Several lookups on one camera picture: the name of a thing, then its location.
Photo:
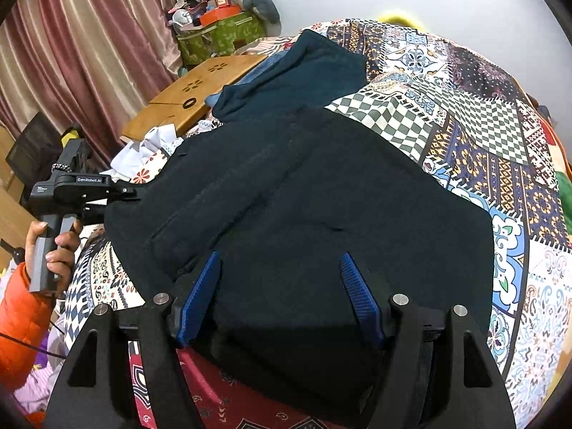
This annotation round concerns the blue jeans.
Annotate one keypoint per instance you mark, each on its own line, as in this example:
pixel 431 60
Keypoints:
pixel 263 69

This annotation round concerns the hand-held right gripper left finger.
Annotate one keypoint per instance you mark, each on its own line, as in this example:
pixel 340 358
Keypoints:
pixel 201 295

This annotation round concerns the person's left hand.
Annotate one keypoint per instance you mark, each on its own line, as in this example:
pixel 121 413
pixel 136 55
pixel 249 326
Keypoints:
pixel 67 259

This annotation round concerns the lilac cloth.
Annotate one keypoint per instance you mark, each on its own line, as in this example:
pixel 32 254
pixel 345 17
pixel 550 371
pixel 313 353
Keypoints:
pixel 40 375

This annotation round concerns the white crumpled cloth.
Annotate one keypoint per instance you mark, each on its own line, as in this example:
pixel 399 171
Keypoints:
pixel 147 147

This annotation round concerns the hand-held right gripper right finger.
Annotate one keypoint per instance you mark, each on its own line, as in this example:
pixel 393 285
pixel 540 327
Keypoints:
pixel 359 295

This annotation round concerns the black pants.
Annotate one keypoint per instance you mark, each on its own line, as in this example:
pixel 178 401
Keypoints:
pixel 313 210

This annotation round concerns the patchwork patterned bedspread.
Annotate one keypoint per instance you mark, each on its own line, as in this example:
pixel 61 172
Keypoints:
pixel 491 120

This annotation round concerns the orange box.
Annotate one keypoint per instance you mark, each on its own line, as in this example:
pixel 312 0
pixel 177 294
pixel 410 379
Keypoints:
pixel 219 15

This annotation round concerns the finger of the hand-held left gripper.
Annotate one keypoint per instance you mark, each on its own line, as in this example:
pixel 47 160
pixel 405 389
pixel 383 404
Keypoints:
pixel 123 191
pixel 94 214

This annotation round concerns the green patterned storage box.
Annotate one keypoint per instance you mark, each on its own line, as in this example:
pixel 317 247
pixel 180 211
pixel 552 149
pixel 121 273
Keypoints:
pixel 223 35

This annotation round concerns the wooden lap desk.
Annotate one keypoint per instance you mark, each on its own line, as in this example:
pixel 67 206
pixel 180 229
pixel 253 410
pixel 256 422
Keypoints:
pixel 196 80

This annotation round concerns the striped red beige curtain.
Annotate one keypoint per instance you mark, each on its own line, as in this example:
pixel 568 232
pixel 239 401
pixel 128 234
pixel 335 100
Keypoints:
pixel 89 53

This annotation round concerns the dark teal garment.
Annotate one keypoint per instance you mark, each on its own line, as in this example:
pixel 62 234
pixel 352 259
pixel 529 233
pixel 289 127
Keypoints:
pixel 308 71

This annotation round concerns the small white fan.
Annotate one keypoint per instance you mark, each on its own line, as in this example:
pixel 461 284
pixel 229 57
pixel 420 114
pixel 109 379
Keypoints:
pixel 181 18

